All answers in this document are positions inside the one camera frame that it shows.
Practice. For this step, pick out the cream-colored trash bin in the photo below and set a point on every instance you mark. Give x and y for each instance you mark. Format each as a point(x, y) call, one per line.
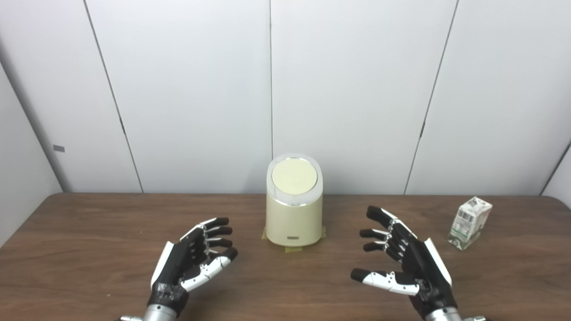
point(292, 220)

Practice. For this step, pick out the white green milk carton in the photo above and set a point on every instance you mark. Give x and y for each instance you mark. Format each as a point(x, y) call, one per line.
point(468, 223)

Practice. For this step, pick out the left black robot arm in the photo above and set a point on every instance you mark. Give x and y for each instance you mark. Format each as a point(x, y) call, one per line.
point(158, 314)

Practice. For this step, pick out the cream round bin lid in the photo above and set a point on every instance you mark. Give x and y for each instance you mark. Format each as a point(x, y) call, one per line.
point(294, 176)

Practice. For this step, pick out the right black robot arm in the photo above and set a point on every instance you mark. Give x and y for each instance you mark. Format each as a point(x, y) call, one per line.
point(441, 315)

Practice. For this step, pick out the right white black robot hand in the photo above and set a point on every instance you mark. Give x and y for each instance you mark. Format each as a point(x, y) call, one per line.
point(424, 267)

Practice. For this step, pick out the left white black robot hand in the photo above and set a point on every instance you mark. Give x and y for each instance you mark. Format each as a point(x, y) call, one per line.
point(176, 267)

